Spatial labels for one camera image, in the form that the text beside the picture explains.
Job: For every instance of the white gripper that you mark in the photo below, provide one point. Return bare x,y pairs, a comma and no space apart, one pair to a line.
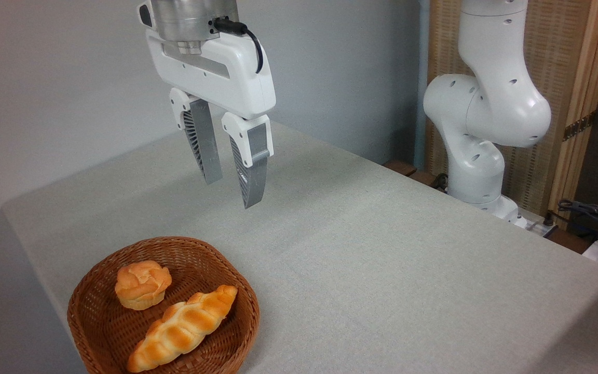
226,72

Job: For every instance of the grey tablecloth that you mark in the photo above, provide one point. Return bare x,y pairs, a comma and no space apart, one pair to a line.
382,259

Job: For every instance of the round golden bread roll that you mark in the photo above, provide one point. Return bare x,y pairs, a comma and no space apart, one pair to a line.
142,285

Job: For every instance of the brass screen hinge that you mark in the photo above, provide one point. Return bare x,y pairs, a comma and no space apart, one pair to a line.
579,126

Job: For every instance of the brown wicker basket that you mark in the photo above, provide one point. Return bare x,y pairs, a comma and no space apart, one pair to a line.
102,322

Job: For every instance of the brown wooden block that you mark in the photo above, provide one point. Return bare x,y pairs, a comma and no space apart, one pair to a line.
424,178
400,167

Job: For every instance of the long braided bread loaf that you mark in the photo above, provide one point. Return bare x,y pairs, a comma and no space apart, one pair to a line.
182,327

